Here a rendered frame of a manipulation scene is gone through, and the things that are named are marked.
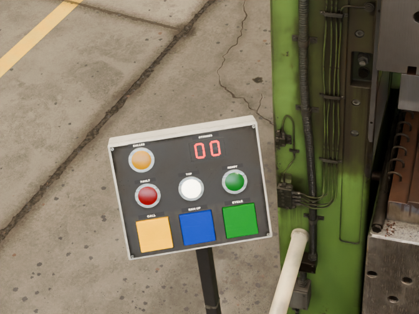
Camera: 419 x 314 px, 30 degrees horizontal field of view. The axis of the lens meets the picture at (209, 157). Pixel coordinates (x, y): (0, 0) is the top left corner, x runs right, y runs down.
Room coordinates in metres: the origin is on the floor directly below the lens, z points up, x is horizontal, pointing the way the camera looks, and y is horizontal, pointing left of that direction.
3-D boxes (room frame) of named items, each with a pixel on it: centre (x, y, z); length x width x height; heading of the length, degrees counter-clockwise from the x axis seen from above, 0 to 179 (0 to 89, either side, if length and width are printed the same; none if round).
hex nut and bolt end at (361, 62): (1.38, -0.37, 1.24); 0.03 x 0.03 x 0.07; 67
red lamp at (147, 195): (1.21, 0.15, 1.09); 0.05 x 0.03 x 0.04; 67
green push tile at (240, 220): (1.17, -0.05, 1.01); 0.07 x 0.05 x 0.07; 92
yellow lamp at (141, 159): (1.25, 0.15, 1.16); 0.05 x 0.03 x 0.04; 67
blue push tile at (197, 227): (1.17, 0.05, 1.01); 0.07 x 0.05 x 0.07; 92
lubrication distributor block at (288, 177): (1.41, -0.20, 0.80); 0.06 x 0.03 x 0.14; 67
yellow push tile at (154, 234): (1.17, 0.15, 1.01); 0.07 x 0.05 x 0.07; 92
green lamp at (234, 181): (1.22, -0.05, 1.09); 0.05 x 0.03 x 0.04; 67
